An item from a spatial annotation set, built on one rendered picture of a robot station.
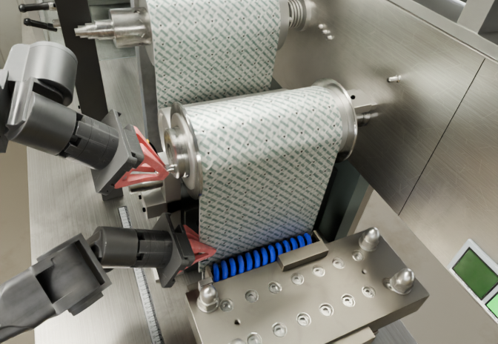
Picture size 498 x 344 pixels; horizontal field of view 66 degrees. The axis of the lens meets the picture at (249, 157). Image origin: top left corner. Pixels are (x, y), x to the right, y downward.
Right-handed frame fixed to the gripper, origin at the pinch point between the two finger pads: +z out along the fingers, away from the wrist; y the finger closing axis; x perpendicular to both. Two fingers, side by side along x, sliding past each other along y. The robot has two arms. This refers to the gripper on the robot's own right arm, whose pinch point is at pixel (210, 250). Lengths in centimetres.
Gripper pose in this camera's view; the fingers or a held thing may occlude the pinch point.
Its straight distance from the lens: 67.8
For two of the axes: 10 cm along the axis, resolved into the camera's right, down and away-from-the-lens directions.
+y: 4.1, 6.4, -6.5
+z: 7.4, 1.9, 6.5
